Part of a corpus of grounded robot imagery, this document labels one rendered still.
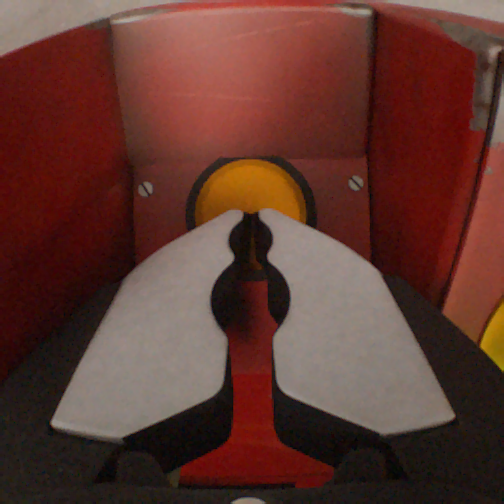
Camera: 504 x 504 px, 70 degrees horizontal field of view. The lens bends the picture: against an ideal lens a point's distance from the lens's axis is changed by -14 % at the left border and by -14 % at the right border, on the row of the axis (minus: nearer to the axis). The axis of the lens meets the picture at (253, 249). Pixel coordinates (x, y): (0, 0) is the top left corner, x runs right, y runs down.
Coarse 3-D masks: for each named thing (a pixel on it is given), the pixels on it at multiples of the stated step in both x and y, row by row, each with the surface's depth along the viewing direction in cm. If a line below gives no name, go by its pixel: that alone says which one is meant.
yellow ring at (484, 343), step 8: (496, 312) 9; (488, 320) 9; (496, 320) 9; (488, 328) 9; (496, 328) 10; (488, 336) 10; (496, 336) 10; (480, 344) 10; (488, 344) 10; (496, 344) 10; (488, 352) 10; (496, 352) 10; (496, 360) 10
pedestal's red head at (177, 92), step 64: (256, 0) 12; (320, 0) 12; (0, 64) 6; (64, 64) 9; (128, 64) 13; (192, 64) 13; (256, 64) 13; (320, 64) 13; (384, 64) 12; (448, 64) 8; (0, 128) 6; (64, 128) 9; (128, 128) 14; (192, 128) 14; (256, 128) 14; (320, 128) 14; (384, 128) 13; (448, 128) 8; (0, 192) 7; (64, 192) 9; (128, 192) 15; (320, 192) 15; (384, 192) 13; (448, 192) 8; (0, 256) 7; (64, 256) 9; (128, 256) 15; (384, 256) 14; (448, 256) 9; (0, 320) 7; (64, 320) 9; (256, 320) 15; (0, 384) 6
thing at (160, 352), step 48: (192, 240) 10; (240, 240) 11; (144, 288) 9; (192, 288) 8; (96, 336) 7; (144, 336) 7; (192, 336) 7; (96, 384) 6; (144, 384) 6; (192, 384) 6; (96, 432) 5; (144, 432) 6; (192, 432) 6
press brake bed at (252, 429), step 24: (240, 384) 31; (264, 384) 32; (240, 408) 29; (264, 408) 30; (240, 432) 28; (264, 432) 28; (216, 456) 26; (240, 456) 26; (264, 456) 26; (288, 456) 27
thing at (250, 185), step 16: (240, 160) 14; (256, 160) 14; (224, 176) 14; (240, 176) 14; (256, 176) 14; (272, 176) 14; (288, 176) 14; (208, 192) 14; (224, 192) 14; (240, 192) 14; (256, 192) 14; (272, 192) 14; (288, 192) 14; (208, 208) 14; (224, 208) 14; (240, 208) 14; (256, 208) 14; (272, 208) 14; (288, 208) 14; (304, 208) 14; (304, 224) 14
